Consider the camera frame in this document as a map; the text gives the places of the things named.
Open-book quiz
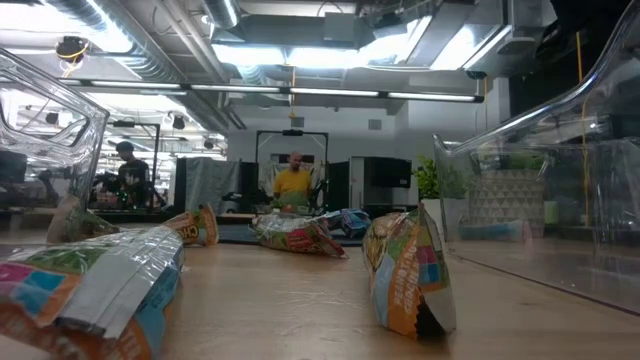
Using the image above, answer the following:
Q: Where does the blue chocolate chip granola bar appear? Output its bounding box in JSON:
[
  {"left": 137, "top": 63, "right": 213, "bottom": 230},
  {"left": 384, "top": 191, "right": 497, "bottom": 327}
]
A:
[{"left": 323, "top": 208, "right": 372, "bottom": 239}]

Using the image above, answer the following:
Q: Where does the green red granola bar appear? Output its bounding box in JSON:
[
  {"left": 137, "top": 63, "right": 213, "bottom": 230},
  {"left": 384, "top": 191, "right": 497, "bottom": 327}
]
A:
[{"left": 251, "top": 213, "right": 348, "bottom": 259}]

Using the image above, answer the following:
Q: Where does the orange chewy granola bar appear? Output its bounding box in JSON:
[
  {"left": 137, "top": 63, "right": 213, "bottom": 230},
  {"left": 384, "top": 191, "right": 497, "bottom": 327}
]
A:
[{"left": 163, "top": 203, "right": 220, "bottom": 247}]

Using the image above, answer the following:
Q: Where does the green candy bar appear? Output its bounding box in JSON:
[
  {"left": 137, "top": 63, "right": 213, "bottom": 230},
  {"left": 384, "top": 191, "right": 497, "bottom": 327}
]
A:
[{"left": 362, "top": 202, "right": 458, "bottom": 341}]

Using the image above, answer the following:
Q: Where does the light blue granola bar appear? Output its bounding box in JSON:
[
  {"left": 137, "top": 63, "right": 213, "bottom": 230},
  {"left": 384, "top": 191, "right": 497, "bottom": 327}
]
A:
[{"left": 458, "top": 218, "right": 532, "bottom": 245}]

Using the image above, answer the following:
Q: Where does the person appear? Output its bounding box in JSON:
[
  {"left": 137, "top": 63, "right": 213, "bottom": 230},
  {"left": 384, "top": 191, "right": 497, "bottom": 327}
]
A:
[
  {"left": 113, "top": 140, "right": 152, "bottom": 209},
  {"left": 272, "top": 151, "right": 315, "bottom": 206}
]

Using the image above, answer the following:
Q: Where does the black cabinet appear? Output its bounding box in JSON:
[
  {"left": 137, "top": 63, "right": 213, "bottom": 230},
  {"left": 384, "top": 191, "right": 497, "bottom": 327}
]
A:
[{"left": 349, "top": 155, "right": 414, "bottom": 206}]

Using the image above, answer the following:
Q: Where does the long ceiling light fixture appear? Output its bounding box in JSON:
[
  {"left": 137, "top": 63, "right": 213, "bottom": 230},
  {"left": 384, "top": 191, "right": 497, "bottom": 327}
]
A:
[{"left": 58, "top": 77, "right": 485, "bottom": 104}]

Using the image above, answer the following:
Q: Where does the green plant white square pot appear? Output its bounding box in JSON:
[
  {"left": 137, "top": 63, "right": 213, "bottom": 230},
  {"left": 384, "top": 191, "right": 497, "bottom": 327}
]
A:
[{"left": 412, "top": 155, "right": 474, "bottom": 239}]

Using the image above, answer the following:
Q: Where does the grey partition curtain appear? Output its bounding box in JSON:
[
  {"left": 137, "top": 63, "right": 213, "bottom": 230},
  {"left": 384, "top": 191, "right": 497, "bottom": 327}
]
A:
[{"left": 173, "top": 156, "right": 242, "bottom": 215}]

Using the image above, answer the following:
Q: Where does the succulent in patterned pot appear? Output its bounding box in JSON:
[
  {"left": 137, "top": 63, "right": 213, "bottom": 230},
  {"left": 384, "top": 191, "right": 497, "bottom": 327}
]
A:
[{"left": 468, "top": 152, "right": 549, "bottom": 239}]

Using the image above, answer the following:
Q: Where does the blue candy bar on table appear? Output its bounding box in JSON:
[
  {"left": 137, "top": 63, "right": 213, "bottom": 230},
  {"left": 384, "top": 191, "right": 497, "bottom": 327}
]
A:
[{"left": 0, "top": 225, "right": 185, "bottom": 360}]

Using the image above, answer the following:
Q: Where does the clear plastic bin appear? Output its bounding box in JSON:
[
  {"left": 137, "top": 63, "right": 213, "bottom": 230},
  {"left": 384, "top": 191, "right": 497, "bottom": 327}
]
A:
[
  {"left": 432, "top": 0, "right": 640, "bottom": 317},
  {"left": 0, "top": 47, "right": 111, "bottom": 241}
]

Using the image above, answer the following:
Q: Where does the black ceiling device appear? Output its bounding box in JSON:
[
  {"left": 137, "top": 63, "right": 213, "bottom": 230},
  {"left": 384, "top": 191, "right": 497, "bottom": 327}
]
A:
[{"left": 54, "top": 35, "right": 91, "bottom": 64}]

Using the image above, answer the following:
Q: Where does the black metal frame rig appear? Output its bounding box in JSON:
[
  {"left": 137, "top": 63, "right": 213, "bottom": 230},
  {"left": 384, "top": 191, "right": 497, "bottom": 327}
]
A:
[
  {"left": 104, "top": 119, "right": 162, "bottom": 209},
  {"left": 254, "top": 128, "right": 330, "bottom": 211}
]

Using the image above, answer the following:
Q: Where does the yellow cable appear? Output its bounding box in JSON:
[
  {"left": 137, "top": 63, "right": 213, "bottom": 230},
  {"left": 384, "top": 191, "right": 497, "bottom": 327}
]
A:
[{"left": 574, "top": 30, "right": 592, "bottom": 227}]

